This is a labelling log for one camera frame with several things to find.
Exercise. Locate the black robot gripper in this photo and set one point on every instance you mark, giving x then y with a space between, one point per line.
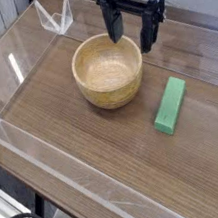
150 22

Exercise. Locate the green rectangular block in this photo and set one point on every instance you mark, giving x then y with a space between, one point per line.
170 105

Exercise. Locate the brown wooden bowl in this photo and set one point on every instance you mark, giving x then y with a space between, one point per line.
108 74

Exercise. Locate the clear acrylic front barrier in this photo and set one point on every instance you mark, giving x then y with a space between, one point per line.
78 189

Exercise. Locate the black table leg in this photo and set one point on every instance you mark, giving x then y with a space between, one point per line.
39 206

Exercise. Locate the clear acrylic corner bracket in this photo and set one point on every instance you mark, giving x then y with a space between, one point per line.
58 23

